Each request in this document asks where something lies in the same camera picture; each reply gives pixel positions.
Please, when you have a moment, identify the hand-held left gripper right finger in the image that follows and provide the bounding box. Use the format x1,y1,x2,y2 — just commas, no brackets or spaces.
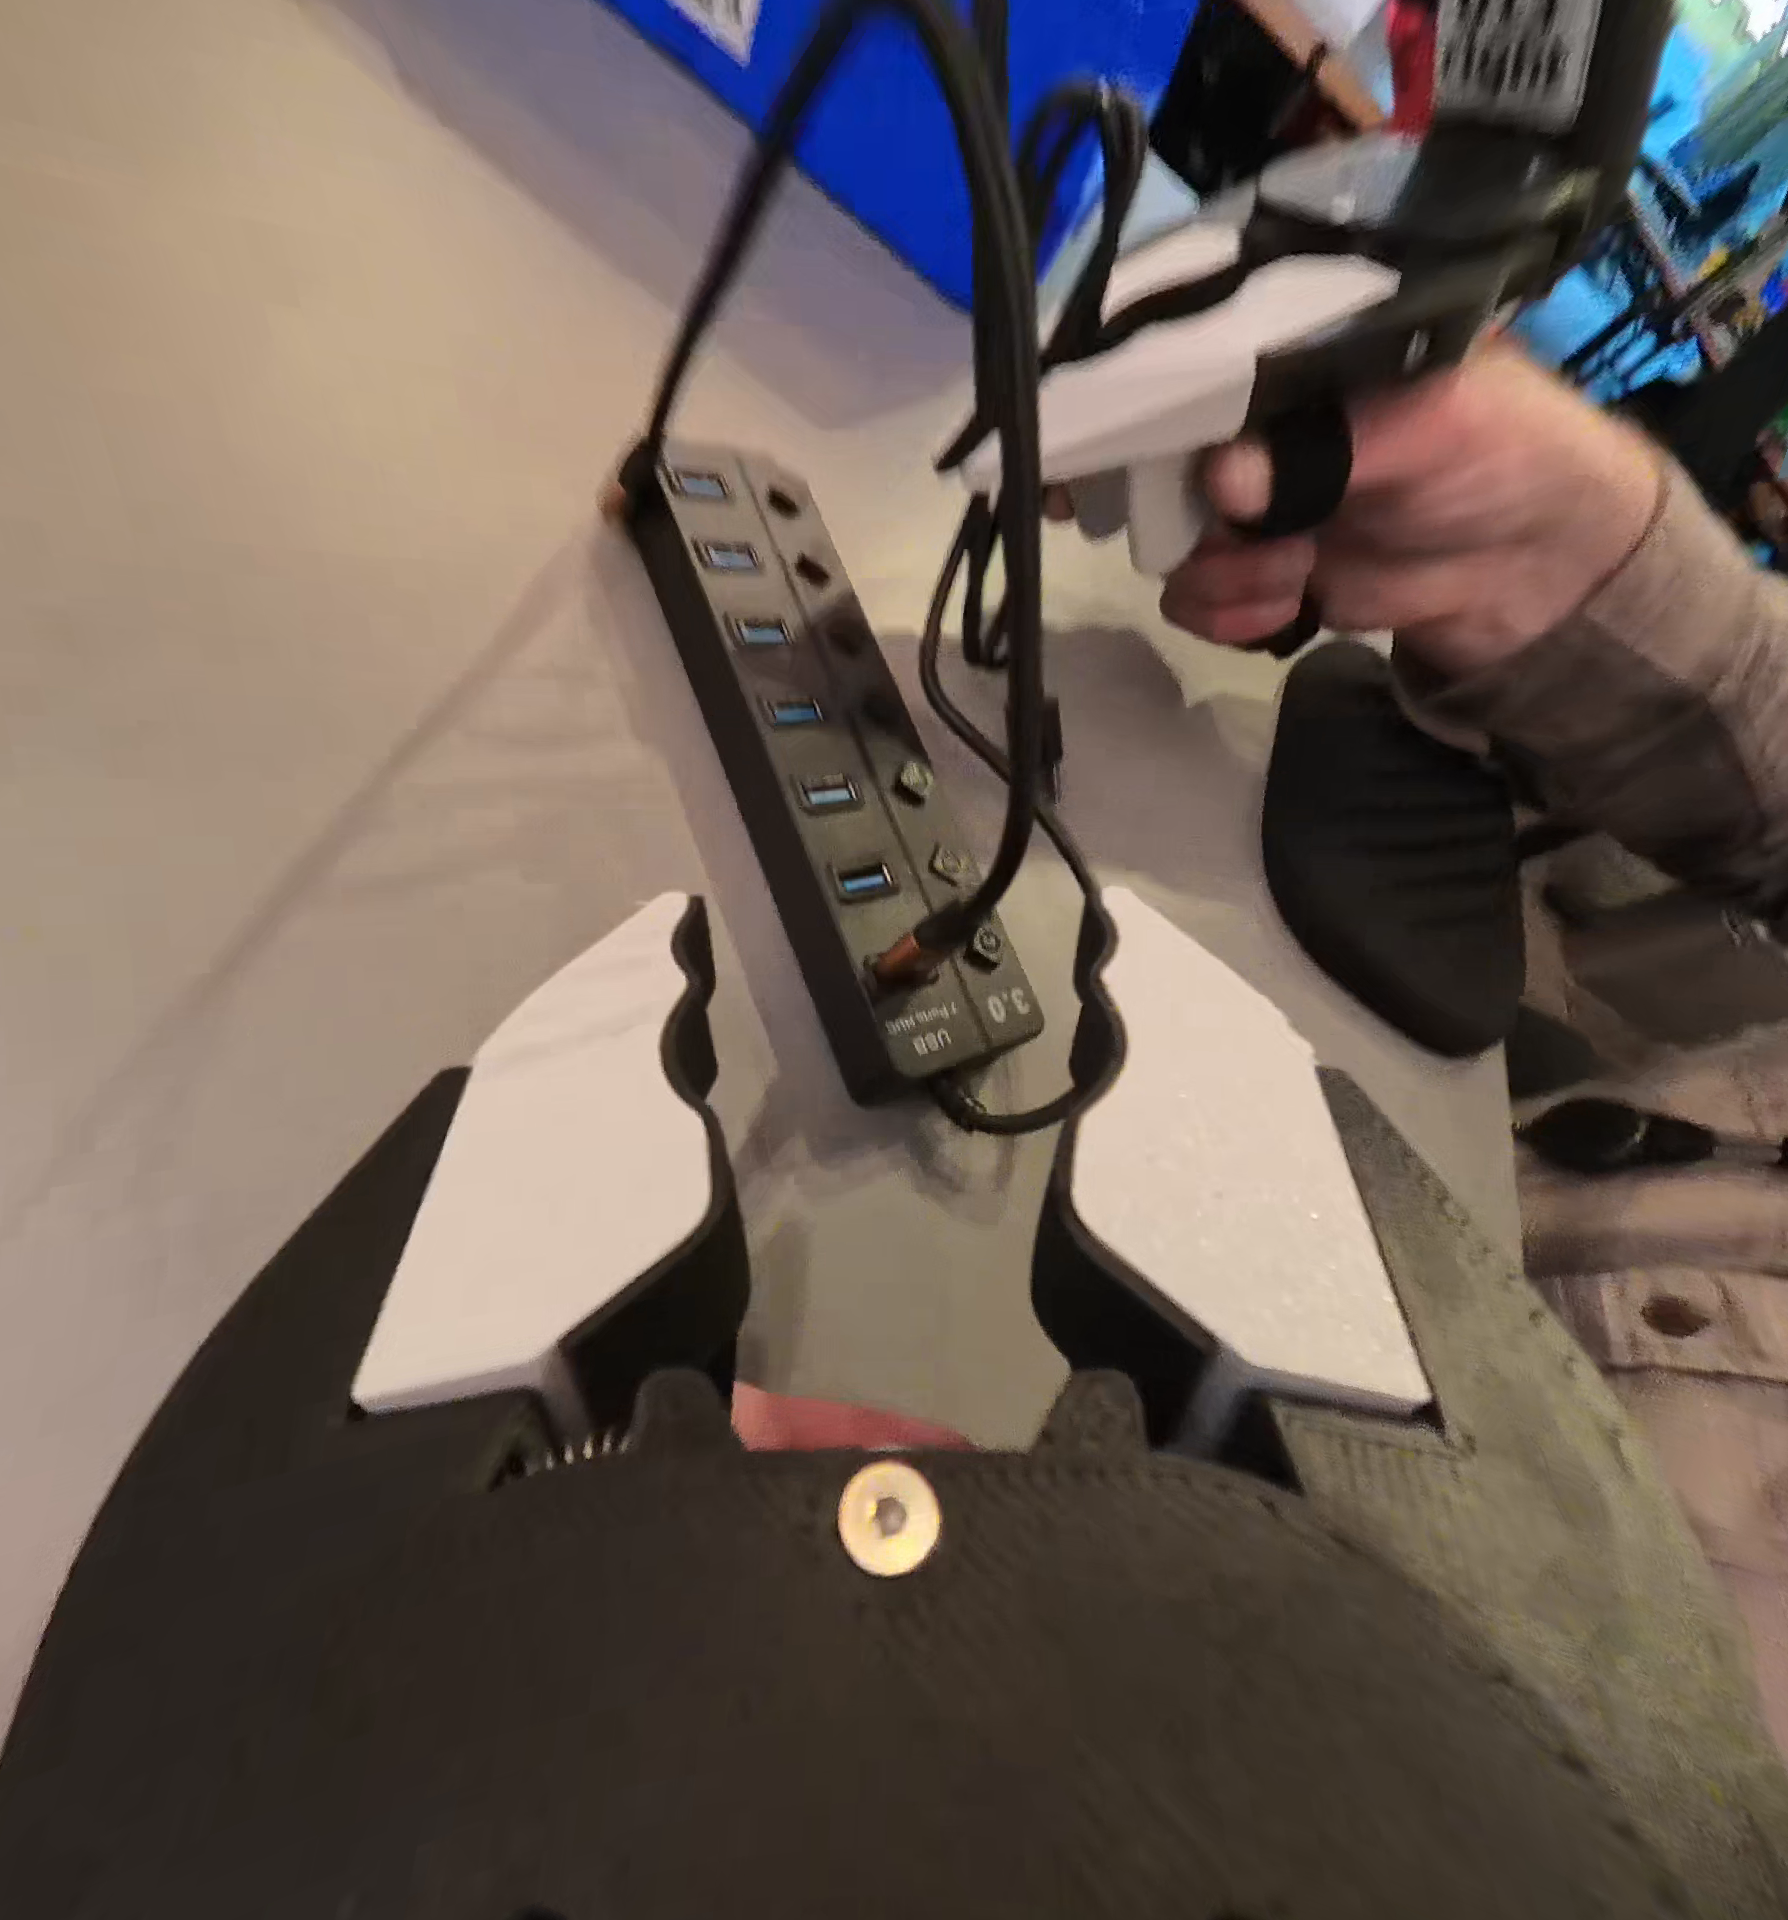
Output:
1027,886,1440,1448

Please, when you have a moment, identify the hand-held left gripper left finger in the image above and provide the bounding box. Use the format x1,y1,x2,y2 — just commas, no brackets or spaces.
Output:
348,892,753,1448

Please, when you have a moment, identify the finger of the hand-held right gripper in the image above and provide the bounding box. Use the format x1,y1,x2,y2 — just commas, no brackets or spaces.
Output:
958,254,1401,486
1037,223,1292,360

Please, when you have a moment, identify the black hub cable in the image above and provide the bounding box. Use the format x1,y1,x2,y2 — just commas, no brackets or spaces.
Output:
918,85,1152,1141

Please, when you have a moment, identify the black cable copper plug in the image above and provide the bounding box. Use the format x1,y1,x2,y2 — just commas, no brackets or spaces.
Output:
600,0,1052,1010

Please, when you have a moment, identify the black multi-port usb hub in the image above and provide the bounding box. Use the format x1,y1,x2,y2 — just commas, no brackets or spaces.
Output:
615,446,1047,1112

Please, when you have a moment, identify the person's right forearm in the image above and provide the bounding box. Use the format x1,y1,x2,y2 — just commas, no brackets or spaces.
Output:
1397,463,1788,948

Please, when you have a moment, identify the person's right hand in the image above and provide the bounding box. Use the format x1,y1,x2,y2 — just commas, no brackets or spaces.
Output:
1155,346,1673,682

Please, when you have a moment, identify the blue plastic bin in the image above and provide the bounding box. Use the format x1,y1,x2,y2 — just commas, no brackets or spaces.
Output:
593,0,1211,309

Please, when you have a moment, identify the black mesh pad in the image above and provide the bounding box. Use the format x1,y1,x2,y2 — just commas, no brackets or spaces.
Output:
1263,646,1527,1056

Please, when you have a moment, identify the person's grey shirt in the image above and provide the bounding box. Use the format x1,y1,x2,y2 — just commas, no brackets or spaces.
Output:
1511,901,1788,1920

